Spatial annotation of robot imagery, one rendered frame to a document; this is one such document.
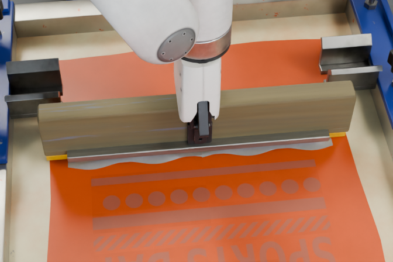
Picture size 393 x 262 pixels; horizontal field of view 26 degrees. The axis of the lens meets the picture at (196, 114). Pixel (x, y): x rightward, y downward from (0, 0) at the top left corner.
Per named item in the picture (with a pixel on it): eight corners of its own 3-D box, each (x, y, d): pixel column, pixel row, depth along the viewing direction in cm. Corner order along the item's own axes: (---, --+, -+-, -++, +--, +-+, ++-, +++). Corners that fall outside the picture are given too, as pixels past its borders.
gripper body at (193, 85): (163, 3, 102) (165, 68, 111) (171, 65, 96) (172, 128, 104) (225, -1, 103) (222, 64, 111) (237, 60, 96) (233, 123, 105)
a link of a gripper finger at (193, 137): (186, 107, 107) (186, 140, 112) (189, 127, 105) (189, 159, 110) (211, 105, 107) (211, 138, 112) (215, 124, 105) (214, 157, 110)
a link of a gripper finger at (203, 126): (195, 71, 101) (192, 78, 107) (200, 135, 101) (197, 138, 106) (205, 69, 102) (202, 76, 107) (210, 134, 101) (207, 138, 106)
